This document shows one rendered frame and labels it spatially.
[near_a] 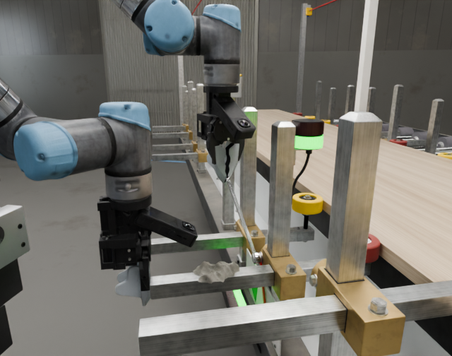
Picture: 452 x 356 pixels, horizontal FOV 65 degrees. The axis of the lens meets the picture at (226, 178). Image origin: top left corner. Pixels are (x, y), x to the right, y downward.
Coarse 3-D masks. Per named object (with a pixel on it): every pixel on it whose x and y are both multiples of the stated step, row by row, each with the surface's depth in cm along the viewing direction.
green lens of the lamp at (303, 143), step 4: (296, 136) 65; (300, 136) 65; (320, 136) 65; (296, 140) 65; (300, 140) 65; (304, 140) 64; (308, 140) 64; (312, 140) 64; (316, 140) 64; (320, 140) 65; (296, 144) 65; (300, 144) 65; (304, 144) 64; (308, 144) 64; (312, 144) 64; (316, 144) 65; (320, 144) 65; (300, 148) 65; (304, 148) 65; (308, 148) 65; (312, 148) 65; (316, 148) 65
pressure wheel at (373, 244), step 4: (372, 236) 72; (368, 240) 70; (372, 240) 70; (376, 240) 70; (368, 244) 68; (372, 244) 68; (376, 244) 68; (368, 248) 67; (372, 248) 67; (376, 248) 68; (368, 252) 67; (372, 252) 68; (376, 252) 68; (368, 256) 68; (372, 256) 68; (376, 256) 69; (368, 260) 68; (372, 260) 68
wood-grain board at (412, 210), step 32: (320, 160) 137; (384, 160) 137; (416, 160) 137; (448, 160) 137; (320, 192) 100; (384, 192) 100; (416, 192) 100; (448, 192) 100; (384, 224) 79; (416, 224) 79; (448, 224) 79; (384, 256) 69; (416, 256) 65; (448, 256) 65
